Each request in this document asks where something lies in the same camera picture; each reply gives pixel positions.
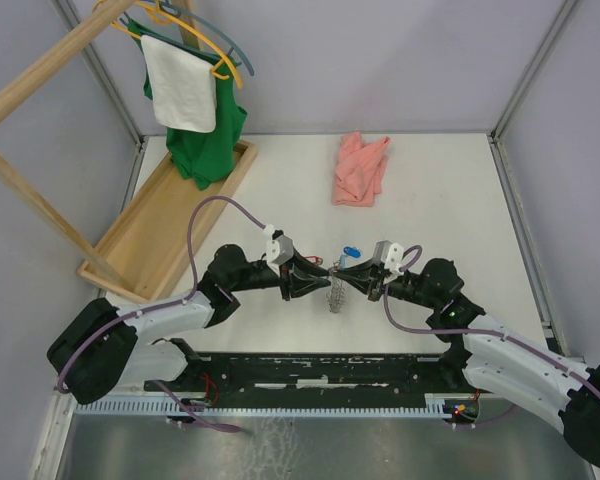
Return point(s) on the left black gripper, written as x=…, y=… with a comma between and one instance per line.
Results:
x=296, y=286

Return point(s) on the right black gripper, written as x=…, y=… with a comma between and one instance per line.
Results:
x=358, y=276

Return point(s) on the red tagged key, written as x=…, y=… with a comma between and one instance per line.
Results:
x=315, y=259

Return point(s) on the blue tagged key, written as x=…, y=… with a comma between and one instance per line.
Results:
x=350, y=252

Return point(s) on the keyring holder with blue handle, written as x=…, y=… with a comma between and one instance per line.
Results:
x=336, y=294

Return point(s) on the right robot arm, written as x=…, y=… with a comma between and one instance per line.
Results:
x=563, y=392

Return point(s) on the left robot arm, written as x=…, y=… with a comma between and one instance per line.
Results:
x=107, y=347

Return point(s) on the pink cloth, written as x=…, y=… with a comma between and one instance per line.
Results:
x=359, y=170

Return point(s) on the green shirt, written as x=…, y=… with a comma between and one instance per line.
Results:
x=206, y=158

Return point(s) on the wooden tray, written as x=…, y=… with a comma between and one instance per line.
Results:
x=147, y=244

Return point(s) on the white towel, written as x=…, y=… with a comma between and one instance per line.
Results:
x=183, y=88

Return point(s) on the grey blue hanger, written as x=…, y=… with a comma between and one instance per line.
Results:
x=184, y=11

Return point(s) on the yellow hanger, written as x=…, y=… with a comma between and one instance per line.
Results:
x=223, y=69

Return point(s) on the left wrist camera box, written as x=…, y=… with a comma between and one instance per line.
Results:
x=279, y=249

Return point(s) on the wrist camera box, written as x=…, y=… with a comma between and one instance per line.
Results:
x=279, y=249
x=389, y=255

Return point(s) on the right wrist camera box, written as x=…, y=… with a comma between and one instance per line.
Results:
x=389, y=255

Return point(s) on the white cable duct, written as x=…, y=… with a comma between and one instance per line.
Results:
x=162, y=405

